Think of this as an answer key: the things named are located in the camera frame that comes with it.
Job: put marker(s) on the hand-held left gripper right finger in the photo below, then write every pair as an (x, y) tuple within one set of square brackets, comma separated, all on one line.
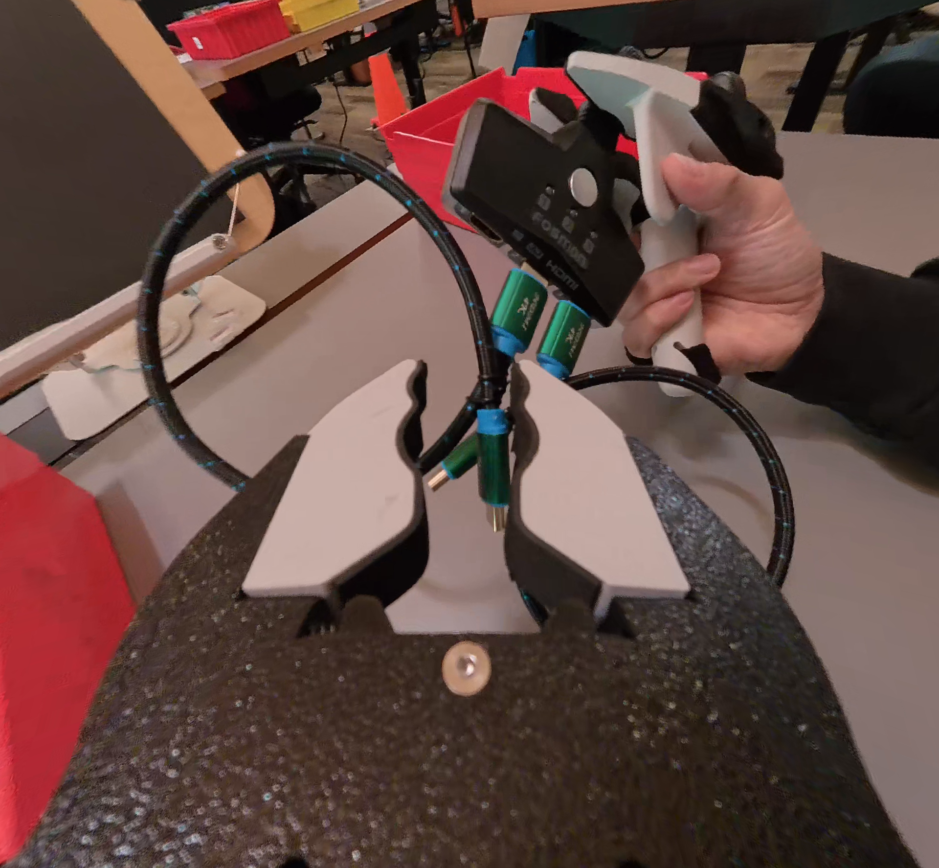
[(594, 508)]

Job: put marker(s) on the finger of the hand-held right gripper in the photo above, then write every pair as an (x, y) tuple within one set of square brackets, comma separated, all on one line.
[(631, 79), (546, 112)]

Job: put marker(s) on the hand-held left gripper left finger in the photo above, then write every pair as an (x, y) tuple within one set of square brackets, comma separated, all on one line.
[(330, 508)]

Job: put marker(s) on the black switch box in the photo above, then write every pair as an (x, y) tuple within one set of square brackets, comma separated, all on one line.
[(513, 171)]

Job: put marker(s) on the person's right forearm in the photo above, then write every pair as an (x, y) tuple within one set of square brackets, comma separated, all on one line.
[(880, 339)]

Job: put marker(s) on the person's right hand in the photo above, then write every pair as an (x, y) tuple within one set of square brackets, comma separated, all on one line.
[(763, 273)]

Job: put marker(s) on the red plastic bin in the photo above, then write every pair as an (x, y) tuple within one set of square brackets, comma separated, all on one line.
[(51, 626), (440, 141)]

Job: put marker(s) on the dark upholstered chair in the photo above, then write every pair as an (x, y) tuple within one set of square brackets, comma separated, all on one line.
[(891, 90)]

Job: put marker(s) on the orange traffic cone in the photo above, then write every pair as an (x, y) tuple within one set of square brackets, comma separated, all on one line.
[(385, 94)]

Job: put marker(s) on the long wooden-top table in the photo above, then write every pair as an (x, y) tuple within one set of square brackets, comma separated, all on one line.
[(352, 24)]

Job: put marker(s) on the yellow plastic basket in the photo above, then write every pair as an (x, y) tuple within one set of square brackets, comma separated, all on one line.
[(319, 2)]

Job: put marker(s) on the black office chair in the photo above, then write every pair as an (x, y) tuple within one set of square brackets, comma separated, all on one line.
[(271, 112)]

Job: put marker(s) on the red plastic basket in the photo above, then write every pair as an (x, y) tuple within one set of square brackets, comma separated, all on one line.
[(227, 28)]

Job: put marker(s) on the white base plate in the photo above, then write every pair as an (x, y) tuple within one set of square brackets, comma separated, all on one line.
[(220, 310)]

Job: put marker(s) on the black panel with wooden frame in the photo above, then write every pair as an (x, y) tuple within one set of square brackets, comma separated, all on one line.
[(81, 149)]

